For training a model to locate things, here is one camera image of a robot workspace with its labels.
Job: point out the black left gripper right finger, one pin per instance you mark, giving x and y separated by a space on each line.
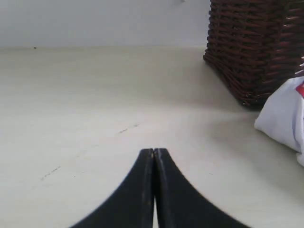
179 204

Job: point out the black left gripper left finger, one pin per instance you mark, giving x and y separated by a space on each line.
131 205

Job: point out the white t-shirt with red lettering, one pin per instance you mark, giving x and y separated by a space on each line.
282 116

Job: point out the dark brown wicker basket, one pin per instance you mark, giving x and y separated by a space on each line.
255 46

